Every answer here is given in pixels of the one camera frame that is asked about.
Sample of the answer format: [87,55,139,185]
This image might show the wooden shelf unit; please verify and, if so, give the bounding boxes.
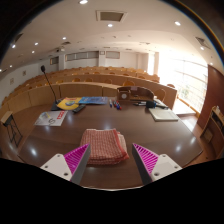
[199,105,224,159]

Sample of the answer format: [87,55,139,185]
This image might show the slatted ceiling air vent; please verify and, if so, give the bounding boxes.
[194,35,210,48]

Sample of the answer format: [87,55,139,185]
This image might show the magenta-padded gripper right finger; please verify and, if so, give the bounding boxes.
[132,142,183,186]

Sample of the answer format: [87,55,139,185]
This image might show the small black pouch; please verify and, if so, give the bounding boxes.
[145,100,157,109]

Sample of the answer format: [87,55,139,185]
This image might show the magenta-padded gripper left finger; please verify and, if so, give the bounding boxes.
[40,143,92,186]

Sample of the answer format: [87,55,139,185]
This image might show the black remote control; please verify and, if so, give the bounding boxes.
[72,104,87,114]

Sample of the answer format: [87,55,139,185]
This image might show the white magazine with red print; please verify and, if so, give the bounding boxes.
[34,110,69,127]

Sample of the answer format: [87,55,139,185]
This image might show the wooden desk organizer with clock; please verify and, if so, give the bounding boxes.
[116,86,155,103]

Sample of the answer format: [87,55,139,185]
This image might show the large bright window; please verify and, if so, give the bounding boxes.
[158,54,209,113]

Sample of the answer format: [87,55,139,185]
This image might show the square ceiling air vent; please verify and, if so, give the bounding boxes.
[95,9,128,23]

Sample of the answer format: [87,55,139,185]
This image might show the blue booklet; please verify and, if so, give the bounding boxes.
[78,96,110,106]

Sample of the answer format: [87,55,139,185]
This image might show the rows of wooden chairs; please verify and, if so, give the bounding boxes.
[13,67,168,102]

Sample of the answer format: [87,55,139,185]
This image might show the red checked towel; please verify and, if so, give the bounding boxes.
[79,128,130,167]

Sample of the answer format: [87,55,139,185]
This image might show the round ceiling lights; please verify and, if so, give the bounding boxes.
[11,0,206,56]

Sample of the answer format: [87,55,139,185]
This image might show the yellow folder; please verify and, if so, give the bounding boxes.
[56,96,83,111]

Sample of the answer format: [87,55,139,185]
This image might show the small black-legged side table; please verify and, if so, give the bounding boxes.
[0,110,24,148]

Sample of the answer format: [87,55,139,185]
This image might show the black gooseneck desk microphone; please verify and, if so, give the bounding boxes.
[40,64,63,112]

